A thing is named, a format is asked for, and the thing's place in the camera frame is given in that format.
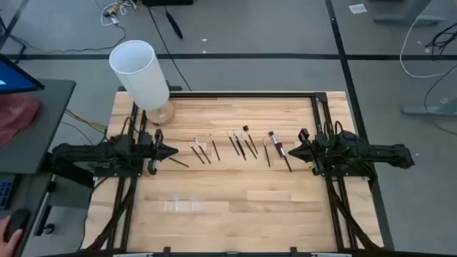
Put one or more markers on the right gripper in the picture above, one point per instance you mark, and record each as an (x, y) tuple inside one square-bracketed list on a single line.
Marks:
[(314, 151)]

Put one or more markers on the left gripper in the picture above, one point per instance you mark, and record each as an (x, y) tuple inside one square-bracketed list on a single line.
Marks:
[(151, 151)]

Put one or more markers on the fluffy head makeup brush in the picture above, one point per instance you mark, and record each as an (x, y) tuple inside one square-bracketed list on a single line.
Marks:
[(279, 147)]

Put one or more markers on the round head makeup brush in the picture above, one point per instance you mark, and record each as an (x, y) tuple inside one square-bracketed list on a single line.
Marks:
[(273, 137)]

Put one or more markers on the square head makeup brush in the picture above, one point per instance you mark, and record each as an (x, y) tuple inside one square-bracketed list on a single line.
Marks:
[(250, 139)]

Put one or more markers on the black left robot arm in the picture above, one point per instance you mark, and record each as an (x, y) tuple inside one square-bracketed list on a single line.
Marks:
[(89, 157)]

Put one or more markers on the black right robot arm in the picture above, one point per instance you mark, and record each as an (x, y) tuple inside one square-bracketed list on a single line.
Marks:
[(385, 155)]

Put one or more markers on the clear plastic pouch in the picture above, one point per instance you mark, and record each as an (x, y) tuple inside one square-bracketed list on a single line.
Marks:
[(184, 204)]

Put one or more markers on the white shade wooden base lamp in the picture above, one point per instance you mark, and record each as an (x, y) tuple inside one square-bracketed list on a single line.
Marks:
[(139, 75)]

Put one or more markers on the black desk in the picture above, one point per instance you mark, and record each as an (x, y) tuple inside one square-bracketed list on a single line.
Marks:
[(46, 125)]

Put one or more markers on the black stick-shaped plug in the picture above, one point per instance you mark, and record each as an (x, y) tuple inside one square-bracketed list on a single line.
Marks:
[(174, 25)]

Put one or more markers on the grey desk foot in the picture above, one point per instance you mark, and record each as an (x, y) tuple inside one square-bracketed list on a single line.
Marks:
[(407, 17), (428, 110)]

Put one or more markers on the black box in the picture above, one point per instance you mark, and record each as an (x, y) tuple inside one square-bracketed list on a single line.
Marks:
[(168, 2)]

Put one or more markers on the white paper scrap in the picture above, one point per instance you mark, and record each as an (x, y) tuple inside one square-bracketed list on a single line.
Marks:
[(358, 8)]

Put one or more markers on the red cloth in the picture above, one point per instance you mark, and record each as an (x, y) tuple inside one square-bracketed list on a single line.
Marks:
[(16, 114)]

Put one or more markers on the black computer mouse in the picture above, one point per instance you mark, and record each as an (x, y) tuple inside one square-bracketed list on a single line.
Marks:
[(19, 219)]

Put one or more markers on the keyboard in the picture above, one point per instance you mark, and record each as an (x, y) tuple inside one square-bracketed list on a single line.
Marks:
[(5, 194)]

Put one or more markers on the computer monitor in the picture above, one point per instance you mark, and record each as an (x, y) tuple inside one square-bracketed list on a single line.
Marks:
[(14, 78)]

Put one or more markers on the person's hand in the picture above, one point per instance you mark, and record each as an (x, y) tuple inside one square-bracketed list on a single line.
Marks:
[(9, 246)]

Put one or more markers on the black aluminium table frame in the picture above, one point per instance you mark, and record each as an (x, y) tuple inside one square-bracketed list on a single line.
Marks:
[(250, 94)]

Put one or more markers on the grey desk base plate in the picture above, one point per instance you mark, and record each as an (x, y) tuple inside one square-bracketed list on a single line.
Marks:
[(71, 196)]

